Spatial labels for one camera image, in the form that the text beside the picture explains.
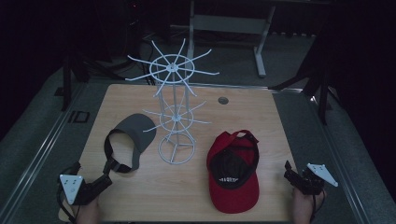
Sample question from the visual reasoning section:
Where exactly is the grey sun visor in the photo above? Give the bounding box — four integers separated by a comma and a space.
104, 113, 157, 174

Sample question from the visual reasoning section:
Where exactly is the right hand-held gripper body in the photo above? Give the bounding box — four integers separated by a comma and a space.
293, 162, 339, 196

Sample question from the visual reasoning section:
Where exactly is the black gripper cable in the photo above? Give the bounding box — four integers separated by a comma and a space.
310, 189, 327, 222
56, 161, 82, 224

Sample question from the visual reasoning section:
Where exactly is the grey metal desk frame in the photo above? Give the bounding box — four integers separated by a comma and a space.
170, 0, 276, 78

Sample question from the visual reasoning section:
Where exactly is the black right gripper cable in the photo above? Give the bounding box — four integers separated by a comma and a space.
310, 189, 327, 222

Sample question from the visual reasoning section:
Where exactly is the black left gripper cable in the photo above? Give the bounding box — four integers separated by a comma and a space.
56, 161, 82, 224

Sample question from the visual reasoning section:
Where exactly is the person's right hand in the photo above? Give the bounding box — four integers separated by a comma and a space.
291, 188, 327, 224

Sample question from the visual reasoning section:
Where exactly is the white wire hat rack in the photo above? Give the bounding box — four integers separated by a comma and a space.
125, 38, 220, 165

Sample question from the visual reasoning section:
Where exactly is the red baseball cap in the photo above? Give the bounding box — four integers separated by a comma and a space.
205, 129, 261, 215

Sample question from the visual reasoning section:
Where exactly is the person's left hand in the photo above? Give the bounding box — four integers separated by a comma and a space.
75, 197, 101, 224

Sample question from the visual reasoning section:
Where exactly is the black floor socket frame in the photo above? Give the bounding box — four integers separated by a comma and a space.
67, 109, 92, 124

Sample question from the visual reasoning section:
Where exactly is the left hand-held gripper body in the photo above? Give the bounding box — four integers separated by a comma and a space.
59, 174, 101, 206

